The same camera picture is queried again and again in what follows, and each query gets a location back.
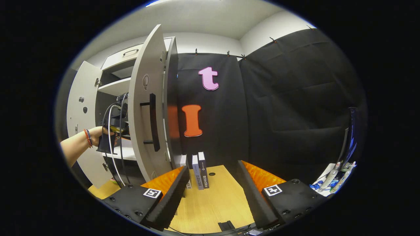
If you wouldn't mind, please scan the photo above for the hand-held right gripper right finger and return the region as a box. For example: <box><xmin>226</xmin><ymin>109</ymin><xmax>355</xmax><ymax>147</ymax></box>
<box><xmin>237</xmin><ymin>160</ymin><xmax>329</xmax><ymax>230</ymax></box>

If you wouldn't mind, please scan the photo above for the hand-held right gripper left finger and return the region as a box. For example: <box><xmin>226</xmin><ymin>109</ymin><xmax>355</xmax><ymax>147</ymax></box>
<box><xmin>102</xmin><ymin>166</ymin><xmax>191</xmax><ymax>231</ymax></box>

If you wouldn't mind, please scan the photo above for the white cabinet door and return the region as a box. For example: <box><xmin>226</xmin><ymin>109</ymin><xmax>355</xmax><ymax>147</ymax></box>
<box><xmin>67</xmin><ymin>61</ymin><xmax>114</xmax><ymax>189</ymax></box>
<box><xmin>127</xmin><ymin>25</ymin><xmax>168</xmax><ymax>183</ymax></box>

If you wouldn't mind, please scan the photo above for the white cabinet shelf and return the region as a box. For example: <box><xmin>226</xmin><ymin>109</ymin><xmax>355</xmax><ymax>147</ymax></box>
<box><xmin>98</xmin><ymin>77</ymin><xmax>132</xmax><ymax>96</ymax></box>
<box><xmin>105</xmin><ymin>138</ymin><xmax>138</xmax><ymax>161</ymax></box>

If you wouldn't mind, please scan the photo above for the grey upright book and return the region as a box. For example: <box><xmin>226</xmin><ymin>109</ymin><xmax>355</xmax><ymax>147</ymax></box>
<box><xmin>192</xmin><ymin>155</ymin><xmax>204</xmax><ymax>190</ymax></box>

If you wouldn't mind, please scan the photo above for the dark upright book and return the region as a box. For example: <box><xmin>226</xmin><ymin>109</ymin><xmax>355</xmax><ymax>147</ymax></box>
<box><xmin>198</xmin><ymin>152</ymin><xmax>210</xmax><ymax>189</ymax></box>

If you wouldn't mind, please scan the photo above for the white cabinet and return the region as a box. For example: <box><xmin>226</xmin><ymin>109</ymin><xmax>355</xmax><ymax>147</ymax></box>
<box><xmin>95</xmin><ymin>36</ymin><xmax>183</xmax><ymax>187</ymax></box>

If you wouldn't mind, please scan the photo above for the white cabinet drawer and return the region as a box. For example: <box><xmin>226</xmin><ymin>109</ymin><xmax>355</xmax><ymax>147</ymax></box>
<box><xmin>101</xmin><ymin>38</ymin><xmax>173</xmax><ymax>71</ymax></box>

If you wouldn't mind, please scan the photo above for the white side table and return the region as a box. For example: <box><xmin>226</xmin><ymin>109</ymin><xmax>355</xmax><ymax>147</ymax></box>
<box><xmin>310</xmin><ymin>162</ymin><xmax>357</xmax><ymax>197</ymax></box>

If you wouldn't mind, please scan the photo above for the grey slim bottle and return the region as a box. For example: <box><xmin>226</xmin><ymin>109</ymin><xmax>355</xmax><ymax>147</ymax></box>
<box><xmin>320</xmin><ymin>161</ymin><xmax>342</xmax><ymax>191</ymax></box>

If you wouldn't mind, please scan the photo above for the black backdrop cloth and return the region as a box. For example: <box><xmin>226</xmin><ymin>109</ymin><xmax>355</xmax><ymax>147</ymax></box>
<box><xmin>177</xmin><ymin>28</ymin><xmax>366</xmax><ymax>184</ymax></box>

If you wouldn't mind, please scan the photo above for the colourful slim tube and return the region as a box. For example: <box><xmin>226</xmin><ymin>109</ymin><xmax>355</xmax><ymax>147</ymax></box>
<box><xmin>330</xmin><ymin>161</ymin><xmax>357</xmax><ymax>193</ymax></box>

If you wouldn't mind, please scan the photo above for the dark curved monitor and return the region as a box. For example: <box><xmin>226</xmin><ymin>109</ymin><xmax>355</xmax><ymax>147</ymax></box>
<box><xmin>338</xmin><ymin>107</ymin><xmax>359</xmax><ymax>164</ymax></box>

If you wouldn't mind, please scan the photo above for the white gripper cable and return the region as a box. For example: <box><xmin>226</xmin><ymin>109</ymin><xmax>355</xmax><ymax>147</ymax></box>
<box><xmin>108</xmin><ymin>105</ymin><xmax>127</xmax><ymax>187</ymax></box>

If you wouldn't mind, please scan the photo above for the red and blue bracelet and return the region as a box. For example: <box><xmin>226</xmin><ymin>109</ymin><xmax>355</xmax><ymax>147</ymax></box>
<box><xmin>83</xmin><ymin>128</ymin><xmax>94</xmax><ymax>148</ymax></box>

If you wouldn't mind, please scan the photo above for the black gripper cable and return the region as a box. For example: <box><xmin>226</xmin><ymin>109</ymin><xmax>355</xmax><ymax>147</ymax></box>
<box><xmin>102</xmin><ymin>93</ymin><xmax>131</xmax><ymax>185</ymax></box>

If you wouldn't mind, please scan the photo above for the black right door handle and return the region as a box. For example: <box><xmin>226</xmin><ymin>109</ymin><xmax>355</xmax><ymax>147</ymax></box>
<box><xmin>140</xmin><ymin>93</ymin><xmax>160</xmax><ymax>152</ymax></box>

